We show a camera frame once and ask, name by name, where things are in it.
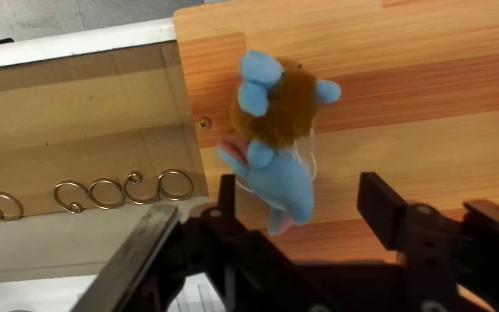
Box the blue and brown plush toy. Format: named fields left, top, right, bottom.
left=214, top=48, right=345, bottom=239

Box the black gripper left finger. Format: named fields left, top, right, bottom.
left=198, top=171, right=345, bottom=312

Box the white sink basin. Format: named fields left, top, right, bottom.
left=0, top=15, right=212, bottom=312

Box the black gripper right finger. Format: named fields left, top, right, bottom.
left=356, top=170, right=499, bottom=312

